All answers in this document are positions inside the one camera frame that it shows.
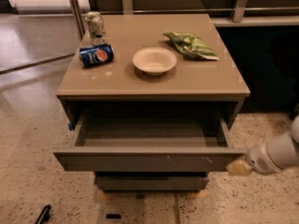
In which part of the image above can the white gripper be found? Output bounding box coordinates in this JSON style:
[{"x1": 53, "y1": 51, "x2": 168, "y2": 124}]
[{"x1": 226, "y1": 144, "x2": 280, "y2": 176}]

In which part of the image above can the grey top drawer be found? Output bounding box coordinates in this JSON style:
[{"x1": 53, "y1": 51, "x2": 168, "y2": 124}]
[{"x1": 53, "y1": 119, "x2": 245, "y2": 173}]

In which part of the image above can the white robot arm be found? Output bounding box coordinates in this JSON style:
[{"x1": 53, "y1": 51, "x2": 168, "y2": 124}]
[{"x1": 226, "y1": 117, "x2": 299, "y2": 176}]

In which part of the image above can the grey drawer cabinet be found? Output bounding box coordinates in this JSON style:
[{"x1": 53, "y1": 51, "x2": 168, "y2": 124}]
[{"x1": 57, "y1": 14, "x2": 249, "y2": 191}]

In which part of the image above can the green chip bag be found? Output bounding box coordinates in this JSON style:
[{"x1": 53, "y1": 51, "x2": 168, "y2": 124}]
[{"x1": 164, "y1": 32, "x2": 219, "y2": 61}]

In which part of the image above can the white paper bowl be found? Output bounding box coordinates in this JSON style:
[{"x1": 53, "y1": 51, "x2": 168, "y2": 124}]
[{"x1": 133, "y1": 48, "x2": 177, "y2": 76}]

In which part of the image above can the blue pepsi can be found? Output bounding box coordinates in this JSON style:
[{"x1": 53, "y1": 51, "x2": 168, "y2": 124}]
[{"x1": 78, "y1": 44, "x2": 114, "y2": 68}]

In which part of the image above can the black object on floor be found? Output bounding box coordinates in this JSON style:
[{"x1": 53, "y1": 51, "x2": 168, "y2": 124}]
[{"x1": 35, "y1": 204, "x2": 51, "y2": 224}]

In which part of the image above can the metal railing frame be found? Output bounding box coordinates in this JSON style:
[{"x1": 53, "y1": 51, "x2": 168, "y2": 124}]
[{"x1": 69, "y1": 0, "x2": 299, "y2": 35}]

